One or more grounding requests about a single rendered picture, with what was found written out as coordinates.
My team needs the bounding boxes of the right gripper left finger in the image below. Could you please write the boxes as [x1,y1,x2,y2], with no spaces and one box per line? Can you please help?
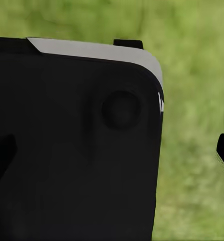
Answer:
[0,134,18,180]

